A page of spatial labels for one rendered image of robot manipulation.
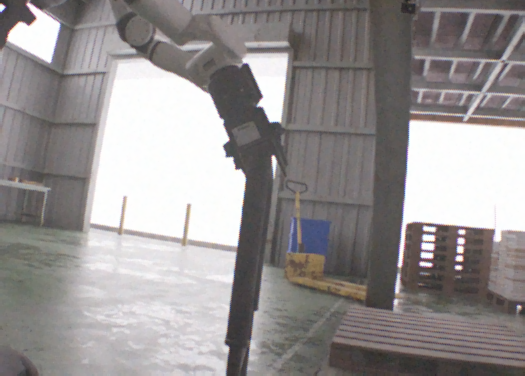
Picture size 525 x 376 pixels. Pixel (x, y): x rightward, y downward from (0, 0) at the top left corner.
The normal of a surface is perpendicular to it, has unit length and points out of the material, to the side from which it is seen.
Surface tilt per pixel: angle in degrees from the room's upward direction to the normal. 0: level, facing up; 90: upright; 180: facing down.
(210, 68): 105
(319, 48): 90
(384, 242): 90
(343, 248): 90
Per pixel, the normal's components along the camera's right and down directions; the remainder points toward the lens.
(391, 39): -0.31, -0.15
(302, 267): 0.57, -0.02
